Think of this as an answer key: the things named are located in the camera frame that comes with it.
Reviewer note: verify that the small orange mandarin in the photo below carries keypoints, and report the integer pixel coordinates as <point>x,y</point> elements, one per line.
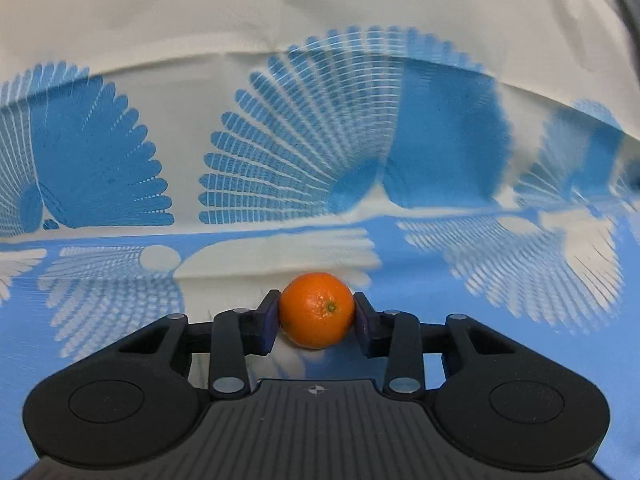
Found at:
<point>315,310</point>

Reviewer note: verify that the grey cloth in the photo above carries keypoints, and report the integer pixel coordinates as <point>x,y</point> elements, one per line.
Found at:
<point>627,5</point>

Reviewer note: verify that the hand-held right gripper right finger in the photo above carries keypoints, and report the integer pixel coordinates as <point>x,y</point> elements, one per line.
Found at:
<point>364,322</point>

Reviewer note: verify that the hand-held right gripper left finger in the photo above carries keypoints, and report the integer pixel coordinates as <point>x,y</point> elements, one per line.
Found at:
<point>270,322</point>

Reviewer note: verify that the blue fan-print bed sheet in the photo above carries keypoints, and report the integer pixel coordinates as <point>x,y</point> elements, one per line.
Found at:
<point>300,110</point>

